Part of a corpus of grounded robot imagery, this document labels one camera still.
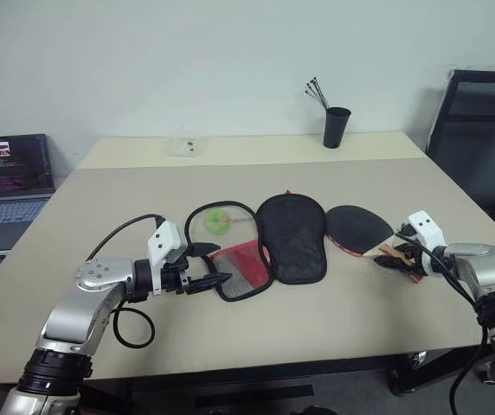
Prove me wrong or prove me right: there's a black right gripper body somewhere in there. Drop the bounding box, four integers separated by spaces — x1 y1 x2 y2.
395 222 424 260

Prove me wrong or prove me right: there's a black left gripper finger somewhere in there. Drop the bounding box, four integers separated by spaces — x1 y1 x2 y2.
186 242 222 259
184 271 235 296

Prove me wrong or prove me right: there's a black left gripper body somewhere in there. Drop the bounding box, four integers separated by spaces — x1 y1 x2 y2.
161 252 193 297

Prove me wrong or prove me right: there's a black table tennis paddle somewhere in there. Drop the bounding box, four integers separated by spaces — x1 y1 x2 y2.
325 204 426 285

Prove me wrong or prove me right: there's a black mesh paddle case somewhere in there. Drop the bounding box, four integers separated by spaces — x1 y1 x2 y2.
183 188 330 303

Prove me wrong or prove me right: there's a green ball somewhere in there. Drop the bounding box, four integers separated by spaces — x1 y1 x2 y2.
203 208 233 237

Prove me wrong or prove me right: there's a clear plastic container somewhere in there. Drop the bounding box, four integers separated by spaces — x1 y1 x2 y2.
165 132 208 158

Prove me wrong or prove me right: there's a black mesh office chair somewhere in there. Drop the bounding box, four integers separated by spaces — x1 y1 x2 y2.
424 68 495 252

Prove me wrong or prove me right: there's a black plastic cup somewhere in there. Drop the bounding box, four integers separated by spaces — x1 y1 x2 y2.
322 106 353 150

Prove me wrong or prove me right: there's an open laptop computer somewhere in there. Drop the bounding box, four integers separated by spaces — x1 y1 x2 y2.
0 133 57 257

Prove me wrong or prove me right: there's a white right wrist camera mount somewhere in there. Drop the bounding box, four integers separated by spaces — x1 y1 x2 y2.
407 209 443 249

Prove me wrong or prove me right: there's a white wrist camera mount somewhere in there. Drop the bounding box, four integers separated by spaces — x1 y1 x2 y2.
407 209 443 249
146 220 189 297

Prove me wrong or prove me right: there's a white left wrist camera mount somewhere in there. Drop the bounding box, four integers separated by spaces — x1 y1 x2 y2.
146 220 189 297

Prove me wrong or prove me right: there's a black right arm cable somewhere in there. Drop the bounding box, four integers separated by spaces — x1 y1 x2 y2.
395 231 495 411

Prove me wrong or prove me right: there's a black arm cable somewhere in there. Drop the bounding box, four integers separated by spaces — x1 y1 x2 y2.
84 214 164 348
395 231 495 411

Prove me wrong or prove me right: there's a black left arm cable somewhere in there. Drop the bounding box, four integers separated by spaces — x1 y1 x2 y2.
84 214 164 348

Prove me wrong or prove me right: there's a black table frame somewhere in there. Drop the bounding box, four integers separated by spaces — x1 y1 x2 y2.
77 344 493 415

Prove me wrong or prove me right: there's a black cable tie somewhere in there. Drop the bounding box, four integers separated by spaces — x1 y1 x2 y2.
312 76 331 110
304 83 331 110
305 91 330 110

